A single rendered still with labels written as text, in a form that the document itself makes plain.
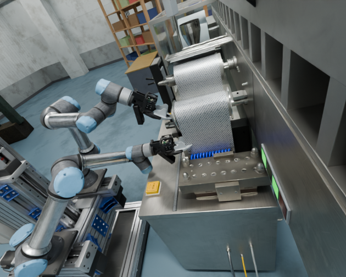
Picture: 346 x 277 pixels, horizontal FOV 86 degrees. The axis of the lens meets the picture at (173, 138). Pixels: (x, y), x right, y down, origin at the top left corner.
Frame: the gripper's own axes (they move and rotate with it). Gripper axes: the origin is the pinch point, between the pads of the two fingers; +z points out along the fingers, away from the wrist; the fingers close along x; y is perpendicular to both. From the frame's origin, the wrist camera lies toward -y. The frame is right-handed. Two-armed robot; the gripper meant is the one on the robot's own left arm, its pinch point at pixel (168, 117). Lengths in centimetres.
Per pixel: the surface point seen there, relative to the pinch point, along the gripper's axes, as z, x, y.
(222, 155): 29.9, -10.4, -2.1
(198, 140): 17.8, -4.3, -3.1
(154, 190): 7.7, -17.2, -36.8
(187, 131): 10.2, -4.3, -0.3
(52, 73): -580, 870, -583
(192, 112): 8.2, -3.7, 9.9
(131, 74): -80, 344, -151
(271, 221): 60, -30, -13
